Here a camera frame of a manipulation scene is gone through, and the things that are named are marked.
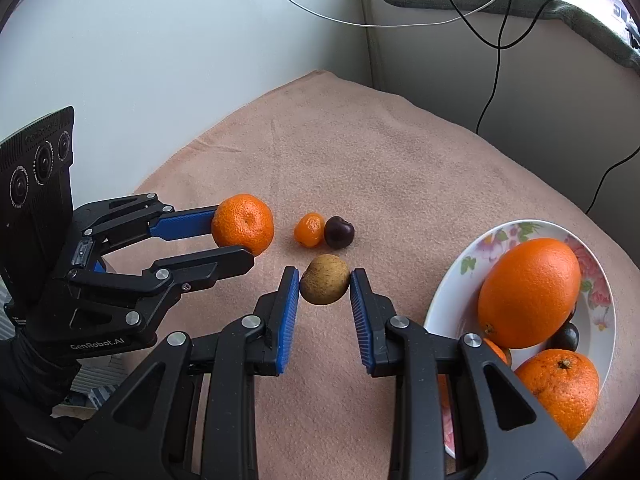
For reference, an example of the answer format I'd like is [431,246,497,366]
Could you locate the small mandarin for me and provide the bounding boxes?
[293,213,326,248]

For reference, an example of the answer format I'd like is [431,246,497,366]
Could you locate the pink blanket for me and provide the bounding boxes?
[100,70,616,480]

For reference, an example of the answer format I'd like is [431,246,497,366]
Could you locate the brown round fruit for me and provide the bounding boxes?
[299,254,351,306]

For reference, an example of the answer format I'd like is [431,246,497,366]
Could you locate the dark red cherry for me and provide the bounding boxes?
[324,215,356,249]
[547,321,581,353]

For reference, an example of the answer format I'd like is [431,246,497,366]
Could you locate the white floral plate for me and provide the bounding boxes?
[422,220,617,461]

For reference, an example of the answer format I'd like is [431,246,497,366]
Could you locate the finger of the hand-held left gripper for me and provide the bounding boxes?
[73,193,222,267]
[25,245,256,362]

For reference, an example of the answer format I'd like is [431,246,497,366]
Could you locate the black cable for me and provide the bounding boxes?
[402,0,563,136]
[585,147,640,216]

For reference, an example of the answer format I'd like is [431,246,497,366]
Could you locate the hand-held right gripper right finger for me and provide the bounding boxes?
[350,268,588,480]

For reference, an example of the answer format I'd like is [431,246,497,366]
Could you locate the striped cloth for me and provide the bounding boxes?
[62,360,128,411]

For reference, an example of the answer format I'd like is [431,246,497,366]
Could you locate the grey cloth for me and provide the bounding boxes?
[377,0,640,73]

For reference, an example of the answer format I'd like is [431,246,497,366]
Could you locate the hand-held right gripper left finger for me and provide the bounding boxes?
[62,266,301,480]

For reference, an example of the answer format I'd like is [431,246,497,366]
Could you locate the large orange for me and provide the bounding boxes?
[477,238,582,350]

